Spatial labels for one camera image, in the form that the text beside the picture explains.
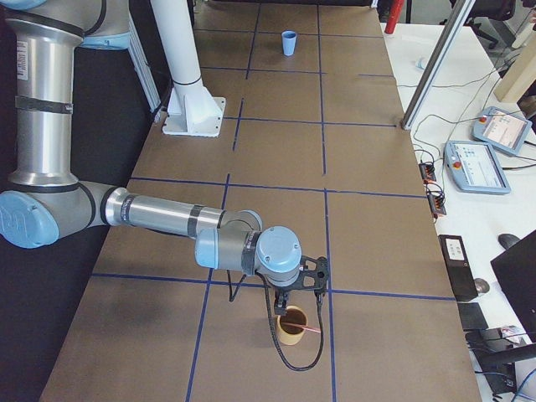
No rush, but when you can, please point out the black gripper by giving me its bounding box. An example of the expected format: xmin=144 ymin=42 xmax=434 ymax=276
xmin=274 ymin=287 xmax=290 ymax=315

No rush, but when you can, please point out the red chopstick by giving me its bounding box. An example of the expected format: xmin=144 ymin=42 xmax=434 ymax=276
xmin=281 ymin=322 xmax=322 ymax=333

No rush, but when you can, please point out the blue plastic cup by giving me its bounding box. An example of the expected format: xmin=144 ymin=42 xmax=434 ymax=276
xmin=281 ymin=30 xmax=297 ymax=57

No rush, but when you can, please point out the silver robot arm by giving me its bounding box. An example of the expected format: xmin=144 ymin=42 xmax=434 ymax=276
xmin=1 ymin=1 xmax=305 ymax=315

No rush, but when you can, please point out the tan wooden cup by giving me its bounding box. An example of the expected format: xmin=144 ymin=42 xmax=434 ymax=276
xmin=276 ymin=306 xmax=308 ymax=346

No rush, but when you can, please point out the black labelled box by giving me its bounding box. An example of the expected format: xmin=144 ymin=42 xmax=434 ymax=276
xmin=438 ymin=234 xmax=478 ymax=302

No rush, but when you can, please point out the near orange connector board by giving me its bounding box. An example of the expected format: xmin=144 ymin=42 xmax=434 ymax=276
xmin=426 ymin=188 xmax=446 ymax=218

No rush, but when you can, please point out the orange connector board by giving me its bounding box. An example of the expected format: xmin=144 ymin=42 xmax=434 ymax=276
xmin=426 ymin=188 xmax=446 ymax=218
xmin=418 ymin=162 xmax=436 ymax=183

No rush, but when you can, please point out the far orange connector board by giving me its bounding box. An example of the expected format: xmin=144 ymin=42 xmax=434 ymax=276
xmin=418 ymin=162 xmax=436 ymax=183

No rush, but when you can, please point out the metal tin can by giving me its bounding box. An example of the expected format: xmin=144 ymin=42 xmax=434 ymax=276
xmin=474 ymin=278 xmax=490 ymax=295

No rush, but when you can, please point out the black computer mouse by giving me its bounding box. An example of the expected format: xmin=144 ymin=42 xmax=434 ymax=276
xmin=497 ymin=233 xmax=520 ymax=250

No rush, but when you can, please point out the near teach pendant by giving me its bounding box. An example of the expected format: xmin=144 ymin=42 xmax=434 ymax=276
xmin=444 ymin=141 xmax=511 ymax=195

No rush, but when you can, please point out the teach pendant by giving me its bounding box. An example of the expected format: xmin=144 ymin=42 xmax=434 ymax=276
xmin=472 ymin=106 xmax=532 ymax=156
xmin=444 ymin=141 xmax=511 ymax=195

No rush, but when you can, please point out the black monitor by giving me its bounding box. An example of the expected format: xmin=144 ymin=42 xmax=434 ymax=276
xmin=491 ymin=231 xmax=535 ymax=341

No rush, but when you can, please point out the far teach pendant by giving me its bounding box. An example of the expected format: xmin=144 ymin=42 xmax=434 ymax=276
xmin=472 ymin=106 xmax=532 ymax=156

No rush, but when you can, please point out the red cylinder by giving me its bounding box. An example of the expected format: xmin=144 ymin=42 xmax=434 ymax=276
xmin=384 ymin=0 xmax=405 ymax=35

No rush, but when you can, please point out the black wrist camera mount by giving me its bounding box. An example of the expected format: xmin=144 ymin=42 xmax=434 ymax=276
xmin=287 ymin=255 xmax=330 ymax=294

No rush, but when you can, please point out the white pedestal column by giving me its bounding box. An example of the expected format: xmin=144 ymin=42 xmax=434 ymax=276
xmin=151 ymin=0 xmax=226 ymax=137

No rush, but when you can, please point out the aluminium frame post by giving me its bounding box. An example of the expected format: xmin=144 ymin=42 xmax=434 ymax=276
xmin=401 ymin=0 xmax=476 ymax=131

